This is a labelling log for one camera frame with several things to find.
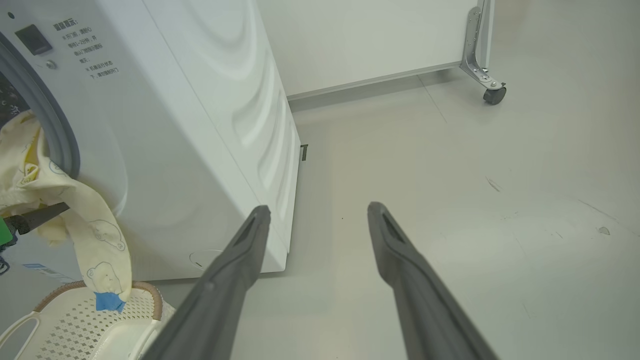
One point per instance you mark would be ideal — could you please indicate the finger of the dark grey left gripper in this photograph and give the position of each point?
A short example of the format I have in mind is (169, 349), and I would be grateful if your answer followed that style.
(35, 220)

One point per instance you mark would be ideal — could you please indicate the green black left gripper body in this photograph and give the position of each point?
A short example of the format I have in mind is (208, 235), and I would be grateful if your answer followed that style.
(4, 232)

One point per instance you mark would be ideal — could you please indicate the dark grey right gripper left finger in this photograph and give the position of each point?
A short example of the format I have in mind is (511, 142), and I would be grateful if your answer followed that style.
(215, 300)

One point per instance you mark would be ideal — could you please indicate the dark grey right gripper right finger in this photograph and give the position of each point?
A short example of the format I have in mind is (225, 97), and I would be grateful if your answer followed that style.
(420, 300)

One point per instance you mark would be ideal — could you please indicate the cream garment with blue trim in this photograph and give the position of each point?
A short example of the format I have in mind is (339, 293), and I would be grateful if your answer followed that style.
(95, 225)

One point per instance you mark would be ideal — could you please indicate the cream perforated laundry basket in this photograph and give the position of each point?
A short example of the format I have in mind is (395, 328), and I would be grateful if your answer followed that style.
(75, 330)

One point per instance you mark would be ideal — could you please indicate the white washing machine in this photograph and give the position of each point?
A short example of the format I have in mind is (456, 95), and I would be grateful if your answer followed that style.
(175, 125)

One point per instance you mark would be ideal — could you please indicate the blue white energy label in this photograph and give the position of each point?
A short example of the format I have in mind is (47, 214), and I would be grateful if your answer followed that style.
(42, 270)

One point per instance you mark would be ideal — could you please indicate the black caster wheel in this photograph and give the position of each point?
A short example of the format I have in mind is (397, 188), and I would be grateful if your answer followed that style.
(495, 94)

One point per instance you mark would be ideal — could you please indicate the white partition panel metal foot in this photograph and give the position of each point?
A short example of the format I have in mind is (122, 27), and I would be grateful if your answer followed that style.
(360, 40)

